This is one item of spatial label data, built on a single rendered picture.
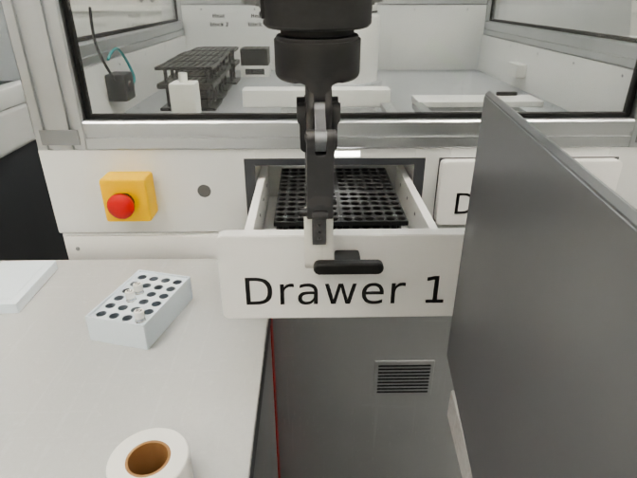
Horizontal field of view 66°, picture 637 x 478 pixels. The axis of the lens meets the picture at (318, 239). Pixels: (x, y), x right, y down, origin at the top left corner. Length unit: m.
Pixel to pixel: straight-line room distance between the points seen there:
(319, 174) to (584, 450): 0.28
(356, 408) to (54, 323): 0.62
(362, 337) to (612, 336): 0.75
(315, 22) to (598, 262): 0.26
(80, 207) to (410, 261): 0.57
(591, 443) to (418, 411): 0.85
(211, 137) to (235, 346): 0.34
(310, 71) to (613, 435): 0.32
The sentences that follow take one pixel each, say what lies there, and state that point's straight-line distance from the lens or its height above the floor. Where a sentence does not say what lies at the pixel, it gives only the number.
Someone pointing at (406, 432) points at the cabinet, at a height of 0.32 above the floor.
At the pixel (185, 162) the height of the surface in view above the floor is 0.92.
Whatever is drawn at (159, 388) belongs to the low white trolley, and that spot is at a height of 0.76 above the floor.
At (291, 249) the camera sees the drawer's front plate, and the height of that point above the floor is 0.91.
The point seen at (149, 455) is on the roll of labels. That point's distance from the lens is 0.52.
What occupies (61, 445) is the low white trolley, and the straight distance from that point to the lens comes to 0.60.
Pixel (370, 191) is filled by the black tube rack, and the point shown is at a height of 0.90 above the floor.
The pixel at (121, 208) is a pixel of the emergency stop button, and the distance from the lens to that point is 0.81.
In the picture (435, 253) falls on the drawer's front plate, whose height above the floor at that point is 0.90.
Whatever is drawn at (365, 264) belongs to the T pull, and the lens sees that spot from 0.52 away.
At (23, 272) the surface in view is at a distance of 0.90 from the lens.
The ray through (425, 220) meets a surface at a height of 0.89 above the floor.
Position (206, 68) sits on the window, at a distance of 0.81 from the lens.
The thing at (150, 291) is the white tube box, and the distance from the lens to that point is 0.73.
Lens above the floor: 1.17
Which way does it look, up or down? 26 degrees down
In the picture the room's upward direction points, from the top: straight up
